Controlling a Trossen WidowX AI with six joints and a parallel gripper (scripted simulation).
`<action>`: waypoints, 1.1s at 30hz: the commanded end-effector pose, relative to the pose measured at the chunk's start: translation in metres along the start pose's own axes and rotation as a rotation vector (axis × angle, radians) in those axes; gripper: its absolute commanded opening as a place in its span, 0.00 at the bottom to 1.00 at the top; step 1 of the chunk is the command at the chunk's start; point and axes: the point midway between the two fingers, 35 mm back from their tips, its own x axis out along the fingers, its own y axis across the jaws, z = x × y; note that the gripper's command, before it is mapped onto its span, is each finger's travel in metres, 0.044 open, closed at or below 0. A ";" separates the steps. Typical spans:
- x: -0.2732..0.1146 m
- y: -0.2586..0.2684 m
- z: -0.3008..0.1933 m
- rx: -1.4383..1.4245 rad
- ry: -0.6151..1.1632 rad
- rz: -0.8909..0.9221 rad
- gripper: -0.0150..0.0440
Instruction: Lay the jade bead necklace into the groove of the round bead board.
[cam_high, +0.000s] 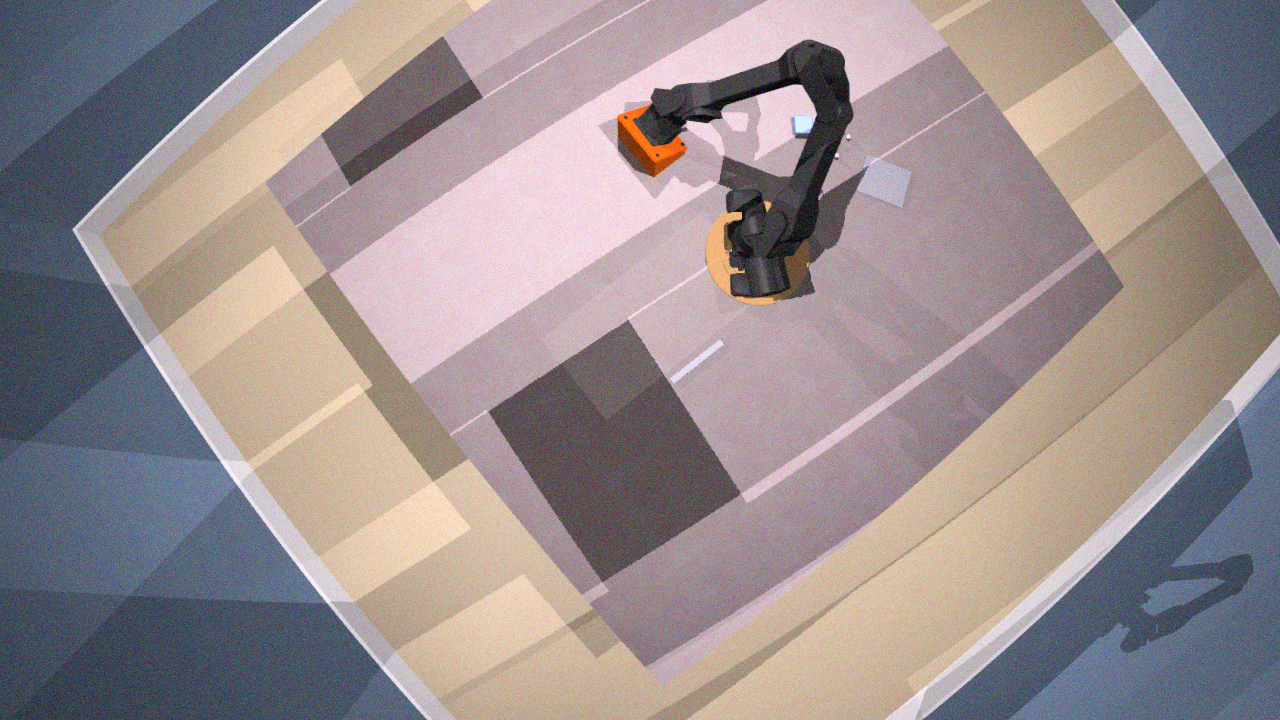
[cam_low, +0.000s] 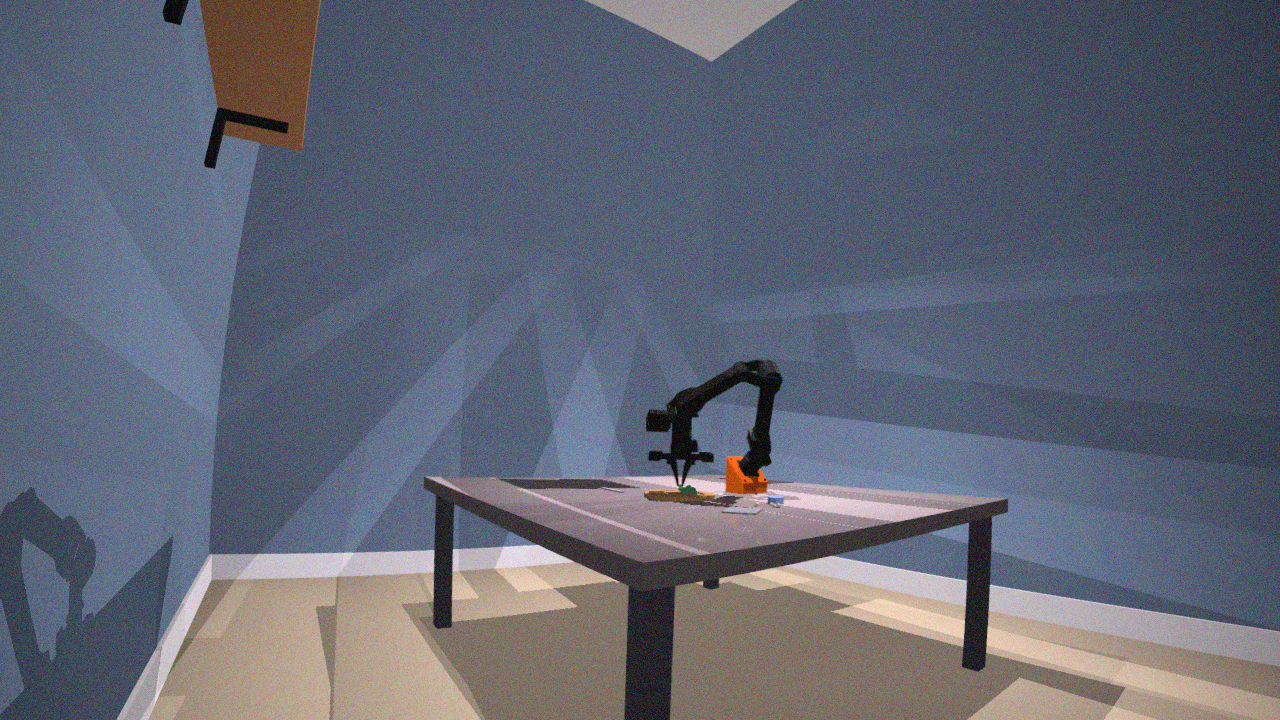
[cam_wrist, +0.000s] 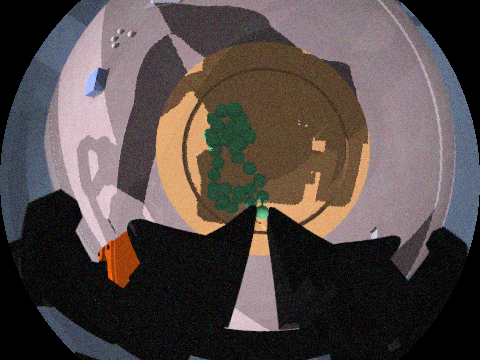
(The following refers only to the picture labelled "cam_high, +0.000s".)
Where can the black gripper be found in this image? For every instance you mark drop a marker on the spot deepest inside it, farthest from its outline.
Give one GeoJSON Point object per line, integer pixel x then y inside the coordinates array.
{"type": "Point", "coordinates": [739, 284]}

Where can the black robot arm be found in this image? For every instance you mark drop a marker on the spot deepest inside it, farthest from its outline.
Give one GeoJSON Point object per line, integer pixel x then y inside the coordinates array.
{"type": "Point", "coordinates": [778, 233]}

